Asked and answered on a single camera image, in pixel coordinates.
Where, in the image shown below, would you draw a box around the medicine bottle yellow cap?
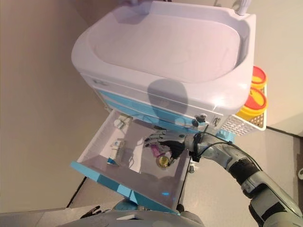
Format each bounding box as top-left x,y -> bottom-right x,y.
155,153 -> 172,169

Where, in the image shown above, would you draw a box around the white blue medicine box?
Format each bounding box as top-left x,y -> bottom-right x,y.
106,139 -> 127,166

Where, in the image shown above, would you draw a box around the right silver robot leg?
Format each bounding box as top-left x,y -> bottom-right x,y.
176,203 -> 202,223

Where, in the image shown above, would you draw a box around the metal IV pole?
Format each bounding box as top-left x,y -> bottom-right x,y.
238,0 -> 251,16

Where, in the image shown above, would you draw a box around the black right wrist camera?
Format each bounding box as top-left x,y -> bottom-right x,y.
188,148 -> 202,164

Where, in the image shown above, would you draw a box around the left dark robot hand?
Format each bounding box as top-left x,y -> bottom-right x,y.
79,205 -> 107,219

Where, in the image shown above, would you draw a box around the pink vial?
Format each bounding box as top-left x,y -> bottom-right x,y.
149,144 -> 161,158

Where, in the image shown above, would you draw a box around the grey robot torso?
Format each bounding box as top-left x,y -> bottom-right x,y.
42,208 -> 204,227

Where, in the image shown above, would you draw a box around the yellow sharps container red lid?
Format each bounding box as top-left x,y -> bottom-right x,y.
250,66 -> 267,89
236,86 -> 268,119

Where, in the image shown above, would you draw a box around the white perforated side basket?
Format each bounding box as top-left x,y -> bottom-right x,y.
221,82 -> 269,137

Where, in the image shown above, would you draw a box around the black keys in lock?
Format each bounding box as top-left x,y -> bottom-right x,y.
192,113 -> 206,128

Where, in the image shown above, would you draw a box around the tall blue cart drawer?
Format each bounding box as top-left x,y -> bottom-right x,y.
93,89 -> 197,121

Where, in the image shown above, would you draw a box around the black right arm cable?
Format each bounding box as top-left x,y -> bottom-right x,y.
189,125 -> 263,171

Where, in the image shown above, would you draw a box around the right dark robot hand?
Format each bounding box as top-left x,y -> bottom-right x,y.
143,129 -> 184,166

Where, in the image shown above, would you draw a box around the slim blue cart drawer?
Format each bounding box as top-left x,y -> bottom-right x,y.
70,110 -> 191,215
106,104 -> 206,133

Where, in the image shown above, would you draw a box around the small white medicine box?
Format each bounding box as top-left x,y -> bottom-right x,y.
113,115 -> 133,130

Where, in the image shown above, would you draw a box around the white medical cart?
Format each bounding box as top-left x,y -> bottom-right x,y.
71,0 -> 258,175

